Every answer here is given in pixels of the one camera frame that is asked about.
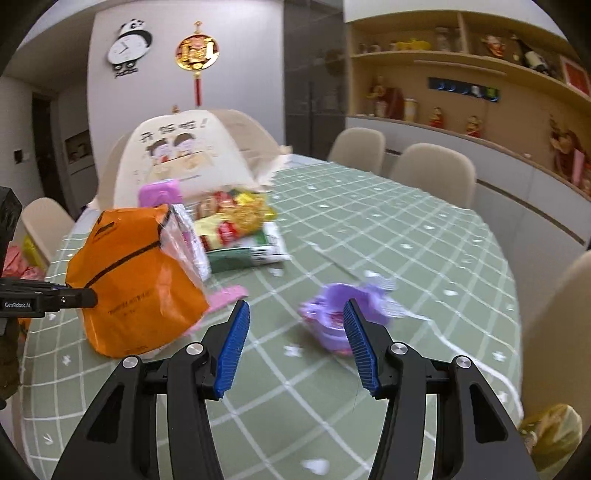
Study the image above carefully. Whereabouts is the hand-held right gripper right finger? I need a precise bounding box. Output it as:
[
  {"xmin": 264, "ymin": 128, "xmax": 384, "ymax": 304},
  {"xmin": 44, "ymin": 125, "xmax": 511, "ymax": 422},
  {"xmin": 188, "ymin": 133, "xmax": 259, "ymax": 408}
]
[{"xmin": 342, "ymin": 299, "xmax": 541, "ymax": 480}]

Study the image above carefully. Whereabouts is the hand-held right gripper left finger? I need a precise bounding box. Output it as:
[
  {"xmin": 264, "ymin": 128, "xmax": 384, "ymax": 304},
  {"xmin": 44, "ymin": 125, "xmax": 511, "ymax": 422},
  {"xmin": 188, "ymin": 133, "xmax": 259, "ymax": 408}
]
[{"xmin": 51, "ymin": 299, "xmax": 251, "ymax": 480}]

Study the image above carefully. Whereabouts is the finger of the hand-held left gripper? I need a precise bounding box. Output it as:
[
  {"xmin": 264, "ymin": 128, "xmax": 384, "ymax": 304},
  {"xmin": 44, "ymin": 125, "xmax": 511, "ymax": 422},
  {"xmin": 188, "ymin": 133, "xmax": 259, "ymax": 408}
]
[{"xmin": 45, "ymin": 284, "xmax": 99, "ymax": 309}]

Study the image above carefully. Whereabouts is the purple plastic cup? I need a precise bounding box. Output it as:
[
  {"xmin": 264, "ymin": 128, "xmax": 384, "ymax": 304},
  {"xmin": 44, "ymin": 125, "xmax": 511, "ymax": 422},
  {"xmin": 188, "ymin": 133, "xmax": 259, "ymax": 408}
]
[{"xmin": 299, "ymin": 272, "xmax": 428, "ymax": 358}]

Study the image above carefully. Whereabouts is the orange plastic snack bag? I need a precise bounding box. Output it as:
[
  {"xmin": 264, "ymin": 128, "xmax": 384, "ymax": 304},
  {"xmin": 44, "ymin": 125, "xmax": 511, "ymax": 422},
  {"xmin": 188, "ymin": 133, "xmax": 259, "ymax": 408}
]
[{"xmin": 65, "ymin": 204, "xmax": 211, "ymax": 360}]

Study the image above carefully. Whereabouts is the yellow plastic bag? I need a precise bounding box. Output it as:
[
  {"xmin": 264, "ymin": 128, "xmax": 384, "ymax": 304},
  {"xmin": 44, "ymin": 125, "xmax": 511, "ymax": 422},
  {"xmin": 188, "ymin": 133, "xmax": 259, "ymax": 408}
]
[{"xmin": 518, "ymin": 403, "xmax": 584, "ymax": 480}]

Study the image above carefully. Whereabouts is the pink paper strip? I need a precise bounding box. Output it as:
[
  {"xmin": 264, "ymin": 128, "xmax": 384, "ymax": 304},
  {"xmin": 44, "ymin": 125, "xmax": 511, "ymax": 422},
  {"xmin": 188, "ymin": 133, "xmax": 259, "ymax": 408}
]
[{"xmin": 208, "ymin": 285, "xmax": 247, "ymax": 311}]

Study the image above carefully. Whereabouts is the beige dining chair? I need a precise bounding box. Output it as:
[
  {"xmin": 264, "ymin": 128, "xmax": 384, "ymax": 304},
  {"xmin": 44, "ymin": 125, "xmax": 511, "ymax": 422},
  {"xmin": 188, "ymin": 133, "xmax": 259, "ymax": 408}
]
[
  {"xmin": 21, "ymin": 198, "xmax": 77, "ymax": 268},
  {"xmin": 390, "ymin": 143, "xmax": 477, "ymax": 210},
  {"xmin": 327, "ymin": 128, "xmax": 387, "ymax": 176},
  {"xmin": 522, "ymin": 249, "xmax": 591, "ymax": 420}
]

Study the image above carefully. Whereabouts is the dark green flat packet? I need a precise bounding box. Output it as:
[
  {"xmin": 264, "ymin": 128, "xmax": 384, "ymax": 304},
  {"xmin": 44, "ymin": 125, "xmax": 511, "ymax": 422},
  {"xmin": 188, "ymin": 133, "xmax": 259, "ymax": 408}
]
[{"xmin": 206, "ymin": 222, "xmax": 287, "ymax": 274}]

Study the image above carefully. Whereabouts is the green checked tablecloth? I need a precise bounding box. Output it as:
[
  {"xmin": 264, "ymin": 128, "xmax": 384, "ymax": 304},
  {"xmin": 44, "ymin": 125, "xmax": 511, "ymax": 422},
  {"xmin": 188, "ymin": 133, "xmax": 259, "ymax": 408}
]
[{"xmin": 18, "ymin": 154, "xmax": 525, "ymax": 480}]

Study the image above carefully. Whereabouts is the white pink printed packet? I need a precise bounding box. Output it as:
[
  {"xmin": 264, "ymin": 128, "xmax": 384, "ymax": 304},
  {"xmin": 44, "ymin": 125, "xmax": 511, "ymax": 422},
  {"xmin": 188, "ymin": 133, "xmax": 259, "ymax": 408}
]
[{"xmin": 172, "ymin": 205, "xmax": 213, "ymax": 282}]

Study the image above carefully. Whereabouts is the pink plastic packet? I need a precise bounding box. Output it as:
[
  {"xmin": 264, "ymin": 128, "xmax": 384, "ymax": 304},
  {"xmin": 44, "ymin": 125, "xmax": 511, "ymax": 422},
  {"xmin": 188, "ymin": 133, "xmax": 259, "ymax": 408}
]
[{"xmin": 137, "ymin": 179, "xmax": 184, "ymax": 208}]

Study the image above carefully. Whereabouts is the pile of colourful snack wrappers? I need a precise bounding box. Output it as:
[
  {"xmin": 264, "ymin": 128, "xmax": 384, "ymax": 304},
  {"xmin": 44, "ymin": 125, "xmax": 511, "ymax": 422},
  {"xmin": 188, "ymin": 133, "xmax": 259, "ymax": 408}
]
[{"xmin": 194, "ymin": 187, "xmax": 280, "ymax": 254}]

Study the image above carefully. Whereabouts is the beige mesh food cover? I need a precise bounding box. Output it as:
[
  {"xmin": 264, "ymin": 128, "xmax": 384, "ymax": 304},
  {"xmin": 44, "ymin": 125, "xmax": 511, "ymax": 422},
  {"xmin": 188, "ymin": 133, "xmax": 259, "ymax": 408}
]
[{"xmin": 99, "ymin": 108, "xmax": 294, "ymax": 211}]

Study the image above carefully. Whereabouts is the white sideboard cabinet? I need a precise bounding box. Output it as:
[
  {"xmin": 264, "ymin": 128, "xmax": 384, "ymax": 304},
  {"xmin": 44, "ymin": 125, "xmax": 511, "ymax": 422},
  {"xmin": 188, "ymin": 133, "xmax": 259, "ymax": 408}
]
[{"xmin": 344, "ymin": 115, "xmax": 591, "ymax": 260}]

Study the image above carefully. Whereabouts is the tall robed figurine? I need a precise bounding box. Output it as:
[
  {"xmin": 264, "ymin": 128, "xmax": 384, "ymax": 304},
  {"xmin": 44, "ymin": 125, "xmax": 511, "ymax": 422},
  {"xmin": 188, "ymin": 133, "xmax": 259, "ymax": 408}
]
[{"xmin": 367, "ymin": 75, "xmax": 405, "ymax": 118}]

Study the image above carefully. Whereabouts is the red gold knot ornament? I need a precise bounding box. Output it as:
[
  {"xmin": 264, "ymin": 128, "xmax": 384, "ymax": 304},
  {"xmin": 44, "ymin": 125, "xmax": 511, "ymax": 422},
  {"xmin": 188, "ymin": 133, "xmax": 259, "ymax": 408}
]
[{"xmin": 174, "ymin": 19, "xmax": 221, "ymax": 108}]

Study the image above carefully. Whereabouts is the blue hook rack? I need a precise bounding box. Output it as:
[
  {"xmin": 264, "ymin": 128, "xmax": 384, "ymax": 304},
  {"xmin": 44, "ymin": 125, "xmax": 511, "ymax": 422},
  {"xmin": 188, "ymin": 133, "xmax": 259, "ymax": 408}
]
[{"xmin": 428, "ymin": 78, "xmax": 501, "ymax": 102}]

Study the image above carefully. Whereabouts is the large figurine with bouquet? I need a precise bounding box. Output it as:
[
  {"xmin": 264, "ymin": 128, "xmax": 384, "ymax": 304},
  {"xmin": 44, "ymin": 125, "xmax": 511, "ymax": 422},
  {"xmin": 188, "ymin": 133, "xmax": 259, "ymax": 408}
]
[{"xmin": 549, "ymin": 115, "xmax": 591, "ymax": 195}]

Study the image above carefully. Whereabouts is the glass jar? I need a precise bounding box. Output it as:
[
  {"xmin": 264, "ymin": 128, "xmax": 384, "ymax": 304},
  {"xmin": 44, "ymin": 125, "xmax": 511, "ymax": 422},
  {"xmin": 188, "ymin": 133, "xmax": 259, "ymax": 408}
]
[{"xmin": 434, "ymin": 27, "xmax": 462, "ymax": 52}]

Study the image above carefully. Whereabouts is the wine bottle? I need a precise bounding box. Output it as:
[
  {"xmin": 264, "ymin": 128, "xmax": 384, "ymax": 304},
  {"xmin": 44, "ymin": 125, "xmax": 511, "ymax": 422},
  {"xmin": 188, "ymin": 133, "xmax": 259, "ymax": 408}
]
[{"xmin": 510, "ymin": 33, "xmax": 562, "ymax": 73}]

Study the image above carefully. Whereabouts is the panda wall clock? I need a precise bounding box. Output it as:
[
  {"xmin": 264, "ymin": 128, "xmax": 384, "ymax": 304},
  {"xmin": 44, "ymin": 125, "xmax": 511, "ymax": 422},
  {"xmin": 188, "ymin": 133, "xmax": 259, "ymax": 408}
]
[{"xmin": 107, "ymin": 18, "xmax": 153, "ymax": 78}]

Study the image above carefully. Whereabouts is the wooden wall shelf unit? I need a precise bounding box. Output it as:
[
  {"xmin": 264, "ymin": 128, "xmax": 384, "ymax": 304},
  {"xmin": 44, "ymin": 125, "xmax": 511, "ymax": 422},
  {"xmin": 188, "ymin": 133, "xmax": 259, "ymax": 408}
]
[{"xmin": 344, "ymin": 9, "xmax": 591, "ymax": 204}]

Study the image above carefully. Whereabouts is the red picture frame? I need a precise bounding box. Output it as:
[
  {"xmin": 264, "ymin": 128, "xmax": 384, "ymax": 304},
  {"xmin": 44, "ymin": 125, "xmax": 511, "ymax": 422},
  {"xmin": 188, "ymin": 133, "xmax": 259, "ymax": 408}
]
[{"xmin": 560, "ymin": 54, "xmax": 591, "ymax": 96}]

